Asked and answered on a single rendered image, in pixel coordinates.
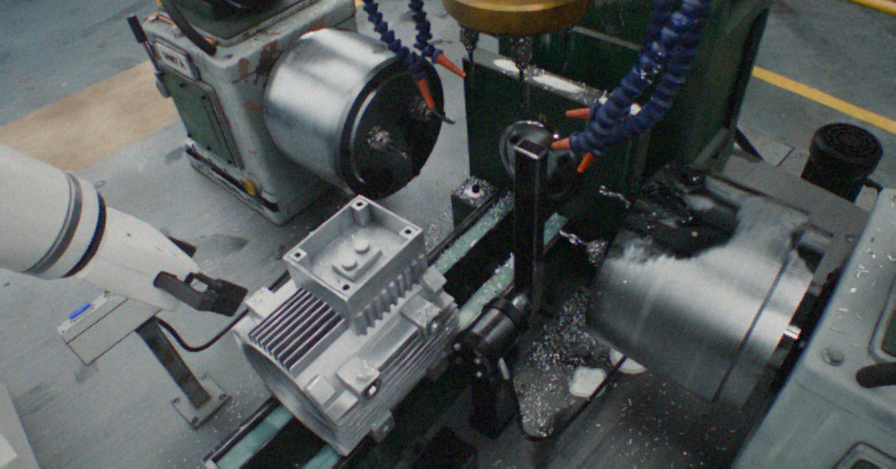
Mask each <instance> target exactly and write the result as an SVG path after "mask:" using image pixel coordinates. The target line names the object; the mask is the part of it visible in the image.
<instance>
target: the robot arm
mask: <svg viewBox="0 0 896 469"><path fill-rule="evenodd" d="M196 251H197V249H196V247H195V246H194V245H192V244H189V243H187V242H184V241H182V240H179V239H177V238H174V237H171V236H169V235H166V237H165V236H164V235H163V234H161V233H160V232H159V231H158V230H156V229H155V228H154V227H152V226H150V225H149V224H147V223H145V222H143V221H141V220H139V219H137V218H135V217H132V216H130V215H127V214H125V213H122V212H120V211H117V210H115V209H112V208H110V207H107V206H106V205H105V200H104V199H103V197H102V195H101V194H100V193H98V192H97V191H96V190H95V188H94V187H93V185H92V184H91V183H89V182H88V181H86V180H84V179H81V178H79V177H77V176H75V175H73V174H72V173H70V172H68V171H63V170H61V169H59V168H56V167H54V166H52V165H49V164H47V163H45V162H43V161H40V160H38V159H36V158H33V157H31V156H29V155H27V154H24V153H22V152H20V151H17V150H15V149H13V148H11V147H8V146H6V145H4V144H2V143H0V268H3V269H6V270H10V271H14V272H18V273H21V274H25V275H29V276H32V277H36V278H40V279H43V280H54V279H57V278H68V277H71V276H73V275H75V276H76V277H78V278H80V279H82V280H84V281H86V282H88V283H90V284H92V285H95V286H97V287H99V288H102V289H104V290H107V291H109V292H112V293H115V294H117V295H120V296H123V297H126V298H129V299H132V300H135V301H138V302H141V303H144V304H147V305H150V306H153V307H156V308H160V309H163V310H166V311H174V310H176V309H177V307H178V305H179V304H180V303H179V302H178V301H177V299H179V300H180V301H182V302H184V303H185V304H187V305H188V306H190V307H191V308H193V309H195V310H197V311H202V312H204V311H206V312H208V311H209V312H213V313H217V314H220V315H224V316H227V317H232V316H234V315H235V313H236V311H237V310H238V308H239V306H240V305H241V303H242V301H243V300H244V298H245V296H246V295H247V293H248V289H247V288H246V287H244V286H241V285H238V284H235V283H232V282H229V281H227V280H224V279H221V278H218V279H216V280H214V279H212V278H210V277H208V276H206V275H204V274H202V273H200V272H199V271H198V267H197V264H196V263H195V262H194V261H193V260H192V257H193V256H194V254H195V252H196ZM180 275H187V276H186V278H185V279H184V281H181V280H179V279H178V278H177V276H180ZM194 278H195V279H196V280H198V281H200V282H202V283H204V284H206V285H208V286H207V288H206V289H205V291H204V292H202V291H197V290H195V289H194V288H192V287H190V285H191V283H192V282H193V280H194ZM175 297H176V298H177V299H176V298H175Z"/></svg>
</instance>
